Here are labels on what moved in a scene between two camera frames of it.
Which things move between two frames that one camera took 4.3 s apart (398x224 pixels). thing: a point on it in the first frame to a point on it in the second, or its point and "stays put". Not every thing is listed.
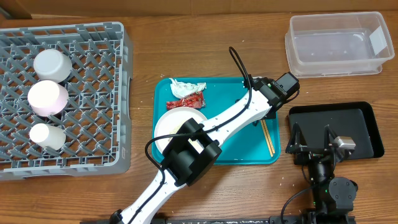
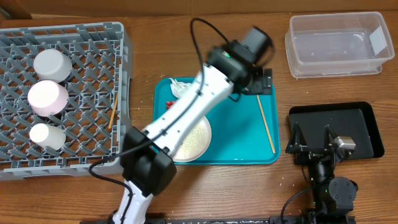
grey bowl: x=53 y=65 stays put
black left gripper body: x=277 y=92 to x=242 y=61
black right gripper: x=314 y=156 stays put
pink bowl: x=47 y=98 stays put
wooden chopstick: x=271 y=144 stays put
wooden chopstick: x=267 y=139 to x=112 y=114
